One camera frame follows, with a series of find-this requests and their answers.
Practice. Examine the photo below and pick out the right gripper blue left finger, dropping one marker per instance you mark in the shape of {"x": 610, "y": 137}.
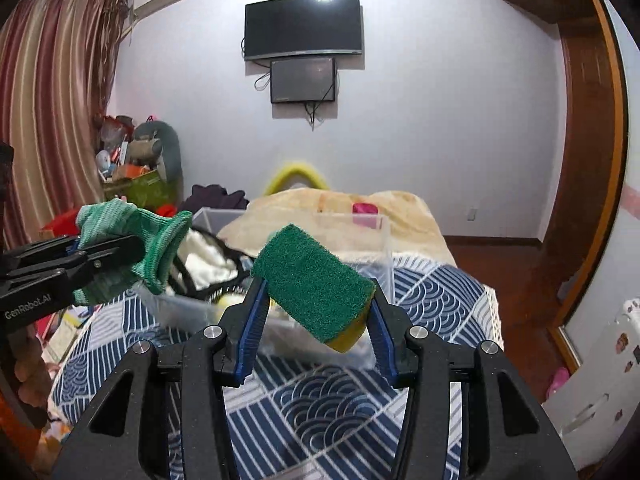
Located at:
{"x": 242, "y": 327}

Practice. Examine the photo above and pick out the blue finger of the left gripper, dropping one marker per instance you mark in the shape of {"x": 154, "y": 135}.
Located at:
{"x": 74, "y": 246}

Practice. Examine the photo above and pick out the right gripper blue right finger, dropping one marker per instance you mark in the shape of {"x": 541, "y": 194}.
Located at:
{"x": 387, "y": 326}

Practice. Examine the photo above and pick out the green yellow sponge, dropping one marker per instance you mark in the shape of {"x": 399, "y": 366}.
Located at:
{"x": 328, "y": 298}

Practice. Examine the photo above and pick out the green knitted glove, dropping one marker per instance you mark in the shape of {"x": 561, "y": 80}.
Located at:
{"x": 146, "y": 244}

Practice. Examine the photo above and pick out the clear plastic storage box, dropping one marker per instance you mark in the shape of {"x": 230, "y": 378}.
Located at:
{"x": 282, "y": 336}

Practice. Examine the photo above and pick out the green cardboard box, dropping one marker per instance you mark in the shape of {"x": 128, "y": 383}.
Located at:
{"x": 148, "y": 191}

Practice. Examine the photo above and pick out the beige plush blanket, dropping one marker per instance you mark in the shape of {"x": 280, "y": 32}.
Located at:
{"x": 389, "y": 221}

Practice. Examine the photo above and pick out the dark purple clothing pile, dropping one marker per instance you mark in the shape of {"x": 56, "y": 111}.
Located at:
{"x": 213, "y": 196}

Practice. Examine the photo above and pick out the grey green plush toy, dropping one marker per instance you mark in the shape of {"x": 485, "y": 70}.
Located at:
{"x": 156, "y": 144}

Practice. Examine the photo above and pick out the yellow curved pillow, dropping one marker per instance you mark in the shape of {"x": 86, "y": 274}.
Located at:
{"x": 294, "y": 173}

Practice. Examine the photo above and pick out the striped red beige curtain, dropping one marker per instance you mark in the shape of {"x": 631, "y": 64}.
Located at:
{"x": 58, "y": 62}

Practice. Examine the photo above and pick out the wooden door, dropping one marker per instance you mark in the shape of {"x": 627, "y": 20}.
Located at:
{"x": 594, "y": 153}

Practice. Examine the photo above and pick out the wall power socket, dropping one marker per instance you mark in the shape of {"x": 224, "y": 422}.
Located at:
{"x": 471, "y": 215}

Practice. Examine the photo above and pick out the small wall monitor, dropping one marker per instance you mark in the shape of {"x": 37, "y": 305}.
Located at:
{"x": 302, "y": 80}

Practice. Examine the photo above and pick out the large wall television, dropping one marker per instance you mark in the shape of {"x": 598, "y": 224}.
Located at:
{"x": 281, "y": 28}

